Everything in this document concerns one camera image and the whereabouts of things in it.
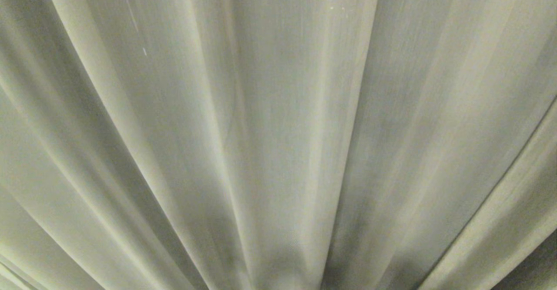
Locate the pale grey curtain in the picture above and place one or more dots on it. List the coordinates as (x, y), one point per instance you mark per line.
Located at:
(278, 107)

